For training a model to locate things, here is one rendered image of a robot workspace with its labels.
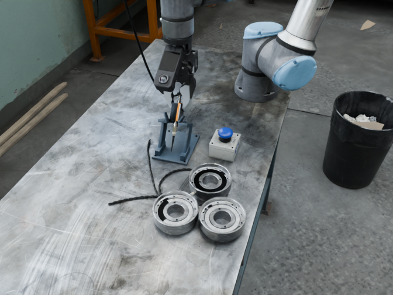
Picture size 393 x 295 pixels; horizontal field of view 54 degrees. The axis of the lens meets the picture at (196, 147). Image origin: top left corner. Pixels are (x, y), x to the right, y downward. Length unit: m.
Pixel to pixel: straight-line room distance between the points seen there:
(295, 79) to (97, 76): 2.14
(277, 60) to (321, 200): 1.14
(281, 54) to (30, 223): 0.77
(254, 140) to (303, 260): 0.87
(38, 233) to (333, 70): 2.68
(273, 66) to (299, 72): 0.07
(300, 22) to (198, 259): 0.66
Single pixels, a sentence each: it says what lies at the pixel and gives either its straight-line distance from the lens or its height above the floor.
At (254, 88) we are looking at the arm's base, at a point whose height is 0.85.
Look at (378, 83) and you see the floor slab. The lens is 3.19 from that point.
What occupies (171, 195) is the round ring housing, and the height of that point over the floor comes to 0.83.
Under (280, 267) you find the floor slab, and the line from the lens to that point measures 1.82.
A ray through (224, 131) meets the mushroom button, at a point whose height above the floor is 0.87.
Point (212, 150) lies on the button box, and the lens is 1.04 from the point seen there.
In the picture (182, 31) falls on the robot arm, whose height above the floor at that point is 1.14.
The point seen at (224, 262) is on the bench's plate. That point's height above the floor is 0.80.
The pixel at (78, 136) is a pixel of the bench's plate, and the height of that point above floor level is 0.80.
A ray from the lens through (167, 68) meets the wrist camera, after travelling 0.92.
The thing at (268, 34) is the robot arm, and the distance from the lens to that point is 1.19.
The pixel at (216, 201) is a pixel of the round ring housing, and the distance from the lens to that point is 0.91.
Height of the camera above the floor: 1.52
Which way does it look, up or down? 41 degrees down
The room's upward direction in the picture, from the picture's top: straight up
